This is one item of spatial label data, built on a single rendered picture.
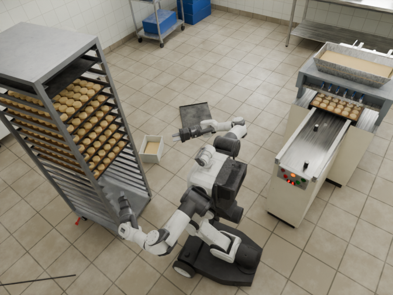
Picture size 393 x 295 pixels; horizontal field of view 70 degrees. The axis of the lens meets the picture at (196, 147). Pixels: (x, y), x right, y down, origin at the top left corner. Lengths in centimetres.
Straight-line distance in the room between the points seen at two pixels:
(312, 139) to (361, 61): 72
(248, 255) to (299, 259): 60
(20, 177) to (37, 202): 49
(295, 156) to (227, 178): 88
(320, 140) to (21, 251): 291
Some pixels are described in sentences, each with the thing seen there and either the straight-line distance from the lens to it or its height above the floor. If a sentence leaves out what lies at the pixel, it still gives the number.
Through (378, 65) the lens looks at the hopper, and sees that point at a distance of 266.
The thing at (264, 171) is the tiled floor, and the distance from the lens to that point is 323.
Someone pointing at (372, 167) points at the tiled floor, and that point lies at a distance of 362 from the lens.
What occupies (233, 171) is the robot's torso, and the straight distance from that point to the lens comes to 159.
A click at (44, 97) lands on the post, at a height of 172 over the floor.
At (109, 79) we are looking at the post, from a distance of 195.
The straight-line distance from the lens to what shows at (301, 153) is 235.
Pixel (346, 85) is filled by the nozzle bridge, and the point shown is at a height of 118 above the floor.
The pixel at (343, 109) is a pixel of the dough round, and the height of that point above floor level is 90.
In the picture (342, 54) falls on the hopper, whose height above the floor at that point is 127.
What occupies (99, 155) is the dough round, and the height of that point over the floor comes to 105.
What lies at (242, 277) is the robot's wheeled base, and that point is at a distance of 251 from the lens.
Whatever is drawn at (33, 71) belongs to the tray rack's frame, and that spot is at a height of 182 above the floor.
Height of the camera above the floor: 256
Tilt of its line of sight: 48 degrees down
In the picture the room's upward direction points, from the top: 6 degrees counter-clockwise
